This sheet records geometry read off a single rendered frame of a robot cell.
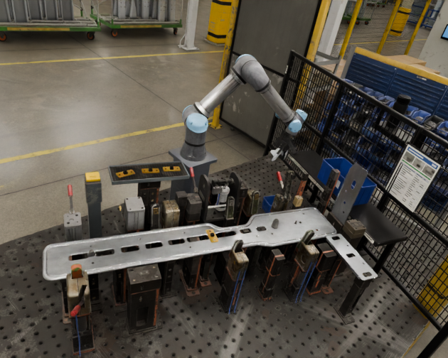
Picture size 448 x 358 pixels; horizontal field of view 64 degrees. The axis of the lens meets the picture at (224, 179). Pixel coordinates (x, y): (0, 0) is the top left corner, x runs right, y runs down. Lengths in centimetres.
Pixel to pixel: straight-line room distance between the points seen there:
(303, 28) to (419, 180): 230
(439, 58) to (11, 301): 791
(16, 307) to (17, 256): 31
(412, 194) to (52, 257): 171
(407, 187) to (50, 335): 180
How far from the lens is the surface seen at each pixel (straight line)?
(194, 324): 174
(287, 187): 192
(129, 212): 162
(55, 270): 155
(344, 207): 200
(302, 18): 391
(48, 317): 180
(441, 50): 837
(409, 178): 206
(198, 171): 203
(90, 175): 174
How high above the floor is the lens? 214
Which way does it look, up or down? 33 degrees down
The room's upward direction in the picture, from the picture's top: 11 degrees clockwise
